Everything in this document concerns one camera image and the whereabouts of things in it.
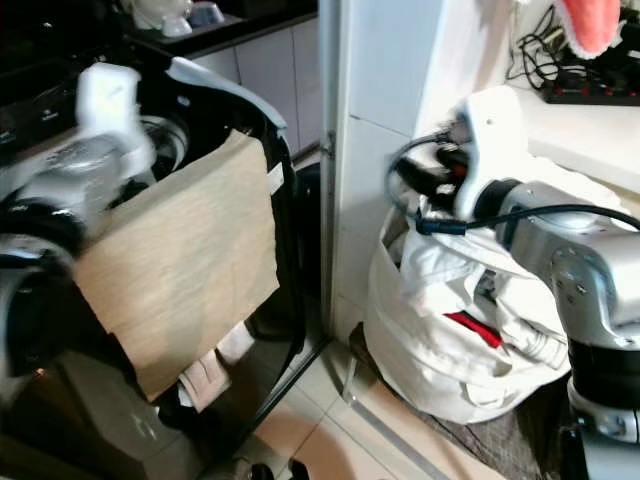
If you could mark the white jug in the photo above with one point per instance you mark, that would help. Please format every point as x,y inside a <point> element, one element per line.
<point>160,12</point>

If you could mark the black top-load washing machine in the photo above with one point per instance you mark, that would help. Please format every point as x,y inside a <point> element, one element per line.
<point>288,330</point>

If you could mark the white garment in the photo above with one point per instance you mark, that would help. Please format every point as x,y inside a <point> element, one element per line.
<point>435,265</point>

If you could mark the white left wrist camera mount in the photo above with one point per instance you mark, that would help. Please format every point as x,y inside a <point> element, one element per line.
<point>110,100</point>

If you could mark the pink hanging cloth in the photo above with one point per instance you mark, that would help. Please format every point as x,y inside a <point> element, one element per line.
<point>590,25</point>

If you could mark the small blue container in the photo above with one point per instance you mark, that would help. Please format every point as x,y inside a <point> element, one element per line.
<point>206,15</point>

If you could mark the black power strip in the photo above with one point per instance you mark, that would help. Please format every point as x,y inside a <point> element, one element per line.
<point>590,93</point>

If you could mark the pale pink cloth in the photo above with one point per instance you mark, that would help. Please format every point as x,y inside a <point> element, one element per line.
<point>205,378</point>

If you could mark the dark grey floor mat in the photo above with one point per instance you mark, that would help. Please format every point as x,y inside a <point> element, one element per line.
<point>500,450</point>

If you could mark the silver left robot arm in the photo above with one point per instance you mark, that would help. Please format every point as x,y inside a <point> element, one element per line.
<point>60,185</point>

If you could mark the grey metal door frame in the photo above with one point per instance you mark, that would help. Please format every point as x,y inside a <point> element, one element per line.
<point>332,150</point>

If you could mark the red garment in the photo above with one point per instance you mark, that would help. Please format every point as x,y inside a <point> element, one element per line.
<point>472,328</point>

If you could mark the white fabric laundry bag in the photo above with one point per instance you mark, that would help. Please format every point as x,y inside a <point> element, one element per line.
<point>410,360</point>

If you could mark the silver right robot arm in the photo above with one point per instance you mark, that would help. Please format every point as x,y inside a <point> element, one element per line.
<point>600,270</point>

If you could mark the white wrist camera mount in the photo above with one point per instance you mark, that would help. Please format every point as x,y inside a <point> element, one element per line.
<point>110,100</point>
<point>495,140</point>

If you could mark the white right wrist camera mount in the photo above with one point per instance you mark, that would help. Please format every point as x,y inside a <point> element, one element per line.
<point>495,140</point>

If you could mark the beige cloth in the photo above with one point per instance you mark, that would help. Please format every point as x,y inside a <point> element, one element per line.
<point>180,270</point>

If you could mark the white cabinet with dark counter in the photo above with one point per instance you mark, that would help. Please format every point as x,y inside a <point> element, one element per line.
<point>260,70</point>

